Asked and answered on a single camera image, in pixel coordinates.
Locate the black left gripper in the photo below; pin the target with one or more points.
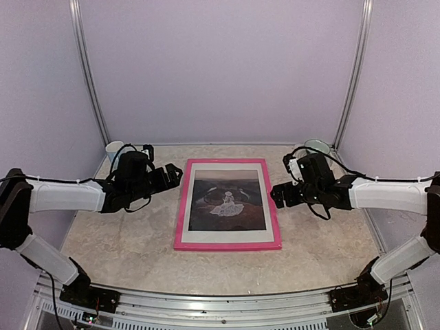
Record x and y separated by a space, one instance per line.
174 181

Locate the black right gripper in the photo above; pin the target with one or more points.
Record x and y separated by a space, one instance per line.
279 199

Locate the photo print with white border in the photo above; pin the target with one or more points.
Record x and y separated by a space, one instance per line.
226 200

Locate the white mat board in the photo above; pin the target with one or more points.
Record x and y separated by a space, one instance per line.
185 206

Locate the pink wooden picture frame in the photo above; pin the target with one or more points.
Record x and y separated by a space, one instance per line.
178 206

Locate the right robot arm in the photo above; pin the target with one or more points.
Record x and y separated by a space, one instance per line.
419 198

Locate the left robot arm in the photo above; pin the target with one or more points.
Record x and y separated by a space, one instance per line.
23 195

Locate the green teacup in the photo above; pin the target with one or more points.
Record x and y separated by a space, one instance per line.
317 146

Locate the white paper cup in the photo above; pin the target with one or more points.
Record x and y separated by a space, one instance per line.
111 150

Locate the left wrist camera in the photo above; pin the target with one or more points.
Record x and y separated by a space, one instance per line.
133 165

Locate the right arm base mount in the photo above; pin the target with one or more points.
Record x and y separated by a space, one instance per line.
353 297

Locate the aluminium front rail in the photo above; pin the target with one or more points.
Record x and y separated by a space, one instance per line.
311 309

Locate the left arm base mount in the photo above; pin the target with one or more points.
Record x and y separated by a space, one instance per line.
98 299

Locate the left aluminium post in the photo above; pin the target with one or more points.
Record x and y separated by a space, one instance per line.
81 44

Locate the aluminium post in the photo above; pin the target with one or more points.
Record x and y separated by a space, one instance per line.
356 70
81 44

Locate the right aluminium post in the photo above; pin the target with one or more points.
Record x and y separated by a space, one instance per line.
356 70

